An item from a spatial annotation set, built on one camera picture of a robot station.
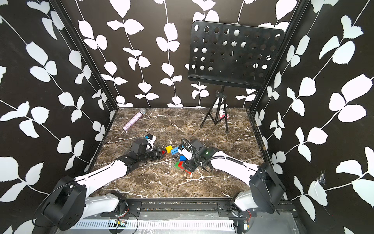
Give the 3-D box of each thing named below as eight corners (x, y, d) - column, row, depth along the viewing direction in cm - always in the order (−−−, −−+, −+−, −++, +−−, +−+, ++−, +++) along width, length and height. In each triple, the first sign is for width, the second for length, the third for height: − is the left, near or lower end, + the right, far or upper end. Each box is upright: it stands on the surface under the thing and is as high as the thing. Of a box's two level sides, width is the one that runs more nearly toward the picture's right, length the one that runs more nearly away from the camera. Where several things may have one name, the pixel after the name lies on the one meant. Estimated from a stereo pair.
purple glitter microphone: (122, 130, 108) (121, 127, 106) (143, 110, 122) (142, 107, 119) (126, 132, 107) (125, 129, 105) (147, 111, 121) (146, 109, 118)
